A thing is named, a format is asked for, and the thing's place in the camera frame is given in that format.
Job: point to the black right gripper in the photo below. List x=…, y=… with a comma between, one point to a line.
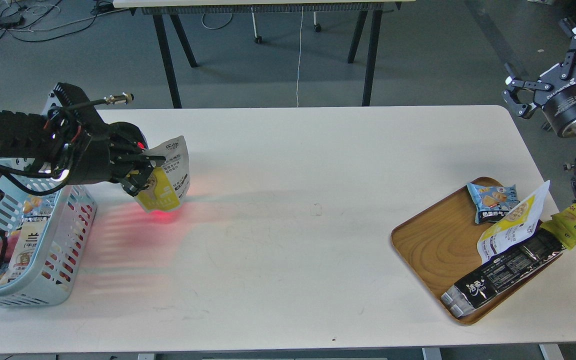
x=557, y=100

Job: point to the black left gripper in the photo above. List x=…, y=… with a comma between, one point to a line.
x=115, y=159

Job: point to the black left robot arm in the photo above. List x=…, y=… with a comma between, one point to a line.
x=70, y=144

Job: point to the light blue plastic basket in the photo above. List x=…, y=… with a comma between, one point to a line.
x=49, y=278

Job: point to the blue snack packet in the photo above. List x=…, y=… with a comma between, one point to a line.
x=492, y=203

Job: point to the snack packets in basket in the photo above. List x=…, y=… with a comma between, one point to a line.
x=18, y=246

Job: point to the yellow cartoon snack packet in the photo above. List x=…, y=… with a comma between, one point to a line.
x=563, y=226

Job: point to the white yellow snack pouch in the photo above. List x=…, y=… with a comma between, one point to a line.
x=515, y=227

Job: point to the long black snack package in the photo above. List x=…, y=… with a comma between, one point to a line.
x=501, y=273

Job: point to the wooden tray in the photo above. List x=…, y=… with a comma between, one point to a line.
x=440, y=246

